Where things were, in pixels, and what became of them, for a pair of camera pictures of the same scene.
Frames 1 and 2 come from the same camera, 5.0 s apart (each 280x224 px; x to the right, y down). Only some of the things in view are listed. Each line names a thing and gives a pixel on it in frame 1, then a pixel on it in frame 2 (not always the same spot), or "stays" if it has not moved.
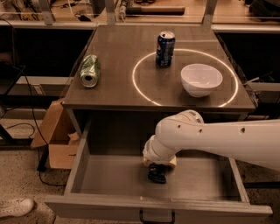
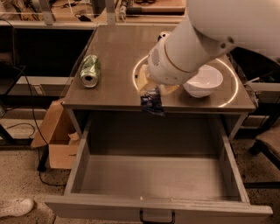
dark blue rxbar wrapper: [157, 172] to [151, 101]
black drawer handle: [171, 221] stays
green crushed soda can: [89, 71] stays
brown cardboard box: [54, 133] stays
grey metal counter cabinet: [134, 94] stays
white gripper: [152, 156] to [164, 67]
